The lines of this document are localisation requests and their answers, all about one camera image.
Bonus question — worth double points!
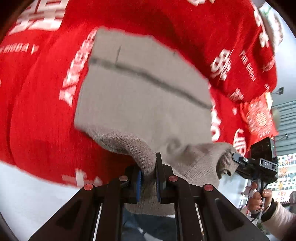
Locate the grey knit sweater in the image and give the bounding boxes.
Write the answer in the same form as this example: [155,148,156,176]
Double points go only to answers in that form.
[74,28,237,216]

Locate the person's dark trousers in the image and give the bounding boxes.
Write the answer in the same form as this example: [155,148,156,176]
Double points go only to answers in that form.
[121,209,177,240]

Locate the red wedding blanket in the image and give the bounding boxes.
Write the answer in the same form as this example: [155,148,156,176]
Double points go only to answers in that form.
[1,1,276,187]

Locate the person's right forearm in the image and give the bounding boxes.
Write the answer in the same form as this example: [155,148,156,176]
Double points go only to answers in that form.
[261,198,295,240]

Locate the red embroidered cushion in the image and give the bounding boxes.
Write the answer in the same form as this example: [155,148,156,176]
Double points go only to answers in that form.
[240,92,278,142]

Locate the person's right hand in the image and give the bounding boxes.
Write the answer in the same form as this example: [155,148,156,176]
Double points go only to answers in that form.
[247,189,273,212]

